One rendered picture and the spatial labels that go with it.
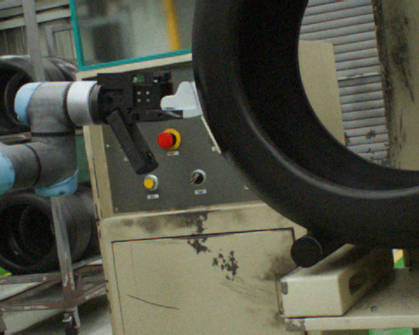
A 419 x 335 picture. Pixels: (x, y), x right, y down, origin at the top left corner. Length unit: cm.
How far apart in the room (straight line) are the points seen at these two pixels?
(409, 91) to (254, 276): 68
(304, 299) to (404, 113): 45
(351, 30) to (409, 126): 921
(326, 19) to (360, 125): 131
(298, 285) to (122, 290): 100
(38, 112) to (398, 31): 64
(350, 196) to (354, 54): 957
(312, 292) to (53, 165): 49
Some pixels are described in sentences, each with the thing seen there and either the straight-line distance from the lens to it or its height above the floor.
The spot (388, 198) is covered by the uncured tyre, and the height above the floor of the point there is 97.
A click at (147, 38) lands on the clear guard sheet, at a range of 220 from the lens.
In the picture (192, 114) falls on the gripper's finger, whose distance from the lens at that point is 142.
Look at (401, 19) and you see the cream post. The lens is 163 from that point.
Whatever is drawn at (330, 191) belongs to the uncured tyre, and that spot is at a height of 99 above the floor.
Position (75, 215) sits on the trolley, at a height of 68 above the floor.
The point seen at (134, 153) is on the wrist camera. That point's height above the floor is 107.
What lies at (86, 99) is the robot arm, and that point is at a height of 117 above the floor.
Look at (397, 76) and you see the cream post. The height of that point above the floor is 114.
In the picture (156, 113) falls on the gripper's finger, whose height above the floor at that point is 113.
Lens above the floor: 110
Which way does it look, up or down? 3 degrees down
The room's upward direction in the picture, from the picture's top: 8 degrees counter-clockwise
